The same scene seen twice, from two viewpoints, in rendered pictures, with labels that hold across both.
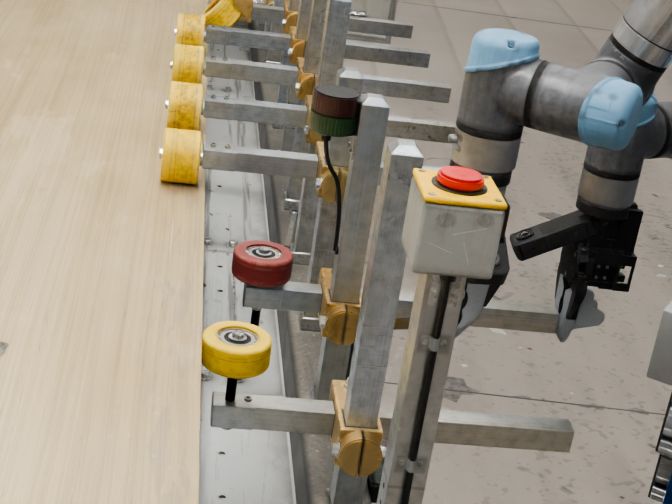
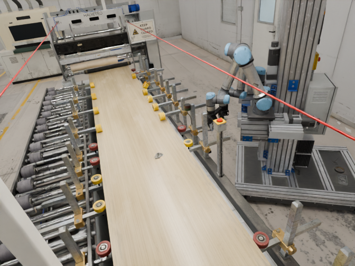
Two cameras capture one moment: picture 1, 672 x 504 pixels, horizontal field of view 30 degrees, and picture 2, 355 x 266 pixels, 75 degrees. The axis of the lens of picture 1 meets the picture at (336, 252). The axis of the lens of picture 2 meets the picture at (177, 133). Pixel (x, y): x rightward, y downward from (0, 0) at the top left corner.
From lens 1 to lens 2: 0.74 m
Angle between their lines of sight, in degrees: 12
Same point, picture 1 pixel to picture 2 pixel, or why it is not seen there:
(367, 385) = (206, 141)
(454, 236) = (221, 127)
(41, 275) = (158, 142)
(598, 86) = (224, 97)
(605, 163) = not seen: hidden behind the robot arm
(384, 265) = (205, 127)
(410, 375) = (218, 142)
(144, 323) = (175, 143)
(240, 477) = not seen: hidden behind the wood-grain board
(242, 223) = not seen: hidden behind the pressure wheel
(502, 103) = (212, 102)
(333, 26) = (174, 89)
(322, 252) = (185, 122)
